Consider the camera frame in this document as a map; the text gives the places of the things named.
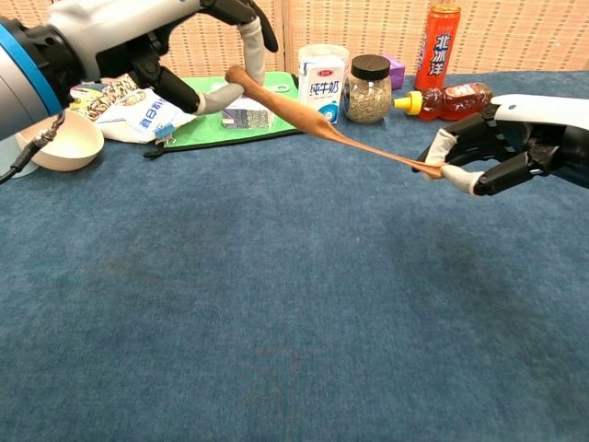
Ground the white blue milk carton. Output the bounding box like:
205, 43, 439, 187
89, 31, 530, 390
296, 57, 347, 126

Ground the tan sausage-shaped toy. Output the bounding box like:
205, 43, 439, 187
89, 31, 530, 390
225, 64, 447, 180

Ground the glass jar with black lid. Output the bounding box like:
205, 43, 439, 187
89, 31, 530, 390
344, 54, 393, 124

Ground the orange soda can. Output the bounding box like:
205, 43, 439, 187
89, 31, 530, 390
412, 2, 462, 91

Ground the blue table cloth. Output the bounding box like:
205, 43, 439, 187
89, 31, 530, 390
0, 69, 589, 442

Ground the green towel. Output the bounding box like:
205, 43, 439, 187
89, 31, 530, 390
143, 72, 321, 159

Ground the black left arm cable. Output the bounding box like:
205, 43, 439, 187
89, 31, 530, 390
0, 114, 64, 185

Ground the white bag with blue text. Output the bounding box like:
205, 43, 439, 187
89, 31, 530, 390
95, 87, 199, 144

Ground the bamboo folding screen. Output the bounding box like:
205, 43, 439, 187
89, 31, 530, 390
0, 0, 589, 87

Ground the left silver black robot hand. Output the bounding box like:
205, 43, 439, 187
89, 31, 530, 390
45, 0, 280, 116

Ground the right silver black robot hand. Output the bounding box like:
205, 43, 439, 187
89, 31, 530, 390
411, 94, 589, 197

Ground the small purple white box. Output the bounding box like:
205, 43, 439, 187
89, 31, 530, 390
220, 103, 278, 131

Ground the beige bowl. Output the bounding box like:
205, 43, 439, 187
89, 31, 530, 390
16, 110, 105, 172

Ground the yellow razor package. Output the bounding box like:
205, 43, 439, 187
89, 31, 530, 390
68, 85, 102, 114

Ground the honey bottle with yellow cap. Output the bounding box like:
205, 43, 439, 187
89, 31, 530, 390
393, 81, 494, 122

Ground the light blue cup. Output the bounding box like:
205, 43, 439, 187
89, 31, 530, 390
0, 137, 38, 180

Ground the blue binder clip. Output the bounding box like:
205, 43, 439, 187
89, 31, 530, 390
154, 122, 179, 146

